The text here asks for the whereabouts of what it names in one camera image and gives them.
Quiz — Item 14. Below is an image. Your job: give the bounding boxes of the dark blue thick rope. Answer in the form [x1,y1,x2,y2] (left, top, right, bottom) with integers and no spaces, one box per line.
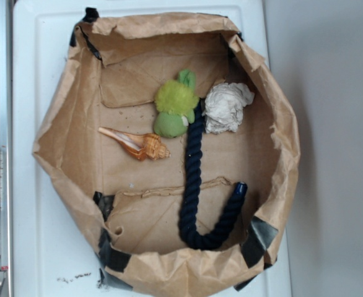
[178,103,249,251]

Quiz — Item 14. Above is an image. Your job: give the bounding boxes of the crumpled white paper ball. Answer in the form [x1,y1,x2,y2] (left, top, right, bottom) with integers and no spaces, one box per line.
[203,83,255,134]

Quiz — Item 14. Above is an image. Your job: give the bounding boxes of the brown paper bag bin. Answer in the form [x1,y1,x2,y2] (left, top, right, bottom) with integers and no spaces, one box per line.
[33,12,300,296]

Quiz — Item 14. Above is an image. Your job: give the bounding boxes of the green plush toy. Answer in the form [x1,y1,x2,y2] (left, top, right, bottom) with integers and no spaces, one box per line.
[154,69,199,138]

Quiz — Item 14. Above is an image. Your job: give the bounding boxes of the orange spiral conch shell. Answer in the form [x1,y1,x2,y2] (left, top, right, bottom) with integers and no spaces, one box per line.
[98,127,171,161]

